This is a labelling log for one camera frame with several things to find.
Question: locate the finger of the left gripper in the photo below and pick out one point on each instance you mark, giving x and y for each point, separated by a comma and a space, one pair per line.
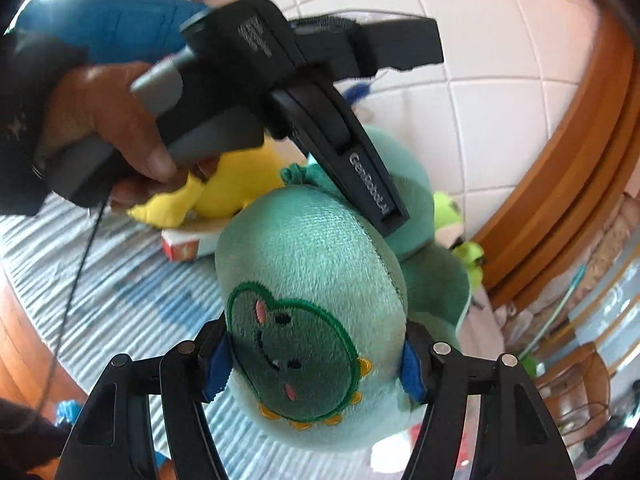
326, 128

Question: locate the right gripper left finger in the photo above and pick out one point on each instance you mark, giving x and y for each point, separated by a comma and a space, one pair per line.
113, 435

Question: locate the green dinosaur plush toy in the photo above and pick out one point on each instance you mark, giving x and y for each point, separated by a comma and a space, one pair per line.
317, 304

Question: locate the black left sleeve forearm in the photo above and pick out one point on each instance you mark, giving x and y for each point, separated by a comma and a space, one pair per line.
32, 64

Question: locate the person's left hand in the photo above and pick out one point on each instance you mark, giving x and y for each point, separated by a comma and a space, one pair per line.
97, 99

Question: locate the green broom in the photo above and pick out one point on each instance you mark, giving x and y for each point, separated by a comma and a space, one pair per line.
525, 357

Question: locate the wooden chair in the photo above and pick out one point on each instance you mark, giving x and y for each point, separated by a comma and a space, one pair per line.
577, 393

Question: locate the yellow striped plush toy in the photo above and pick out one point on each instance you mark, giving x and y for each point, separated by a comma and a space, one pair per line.
240, 178

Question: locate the blue plastic storage crate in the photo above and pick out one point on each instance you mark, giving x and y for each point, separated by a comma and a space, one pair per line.
112, 31

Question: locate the red white cardboard box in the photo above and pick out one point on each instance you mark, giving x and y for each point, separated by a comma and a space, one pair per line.
195, 240

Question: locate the striped white tablecloth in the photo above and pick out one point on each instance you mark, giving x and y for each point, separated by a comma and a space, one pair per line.
99, 290

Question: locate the green frog plush toy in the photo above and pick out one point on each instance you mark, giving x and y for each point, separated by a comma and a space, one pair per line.
450, 233

